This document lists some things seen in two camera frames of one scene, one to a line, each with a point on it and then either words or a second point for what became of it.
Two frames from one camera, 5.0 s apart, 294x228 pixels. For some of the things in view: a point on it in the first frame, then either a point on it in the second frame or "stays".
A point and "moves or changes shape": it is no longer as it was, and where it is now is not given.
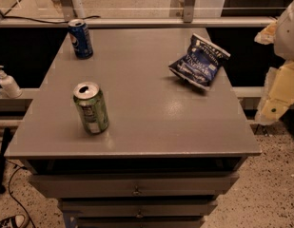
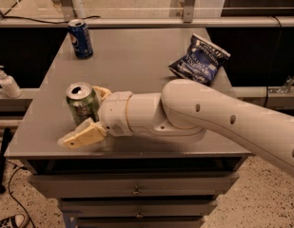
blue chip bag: x=201 y=63 stays
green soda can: x=92 y=104 moves or changes shape
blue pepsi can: x=81 y=38 stays
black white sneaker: x=12 y=221 stays
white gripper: x=288 y=37 -> x=115 y=112
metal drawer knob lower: x=139 y=216 stays
